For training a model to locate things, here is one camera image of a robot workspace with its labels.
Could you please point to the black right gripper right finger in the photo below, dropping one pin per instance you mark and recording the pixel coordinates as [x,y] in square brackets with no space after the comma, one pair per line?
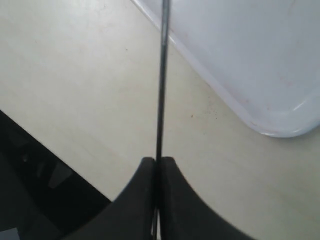
[183,214]

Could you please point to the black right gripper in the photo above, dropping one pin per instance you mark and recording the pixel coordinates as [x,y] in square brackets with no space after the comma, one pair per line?
[41,197]

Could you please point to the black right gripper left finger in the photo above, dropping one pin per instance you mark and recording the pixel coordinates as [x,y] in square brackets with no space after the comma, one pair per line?
[130,215]

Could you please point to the thin metal skewer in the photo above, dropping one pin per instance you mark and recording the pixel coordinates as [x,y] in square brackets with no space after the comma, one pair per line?
[165,27]

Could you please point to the white rectangular plastic tray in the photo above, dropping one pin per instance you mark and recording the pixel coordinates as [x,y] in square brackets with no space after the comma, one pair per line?
[262,57]

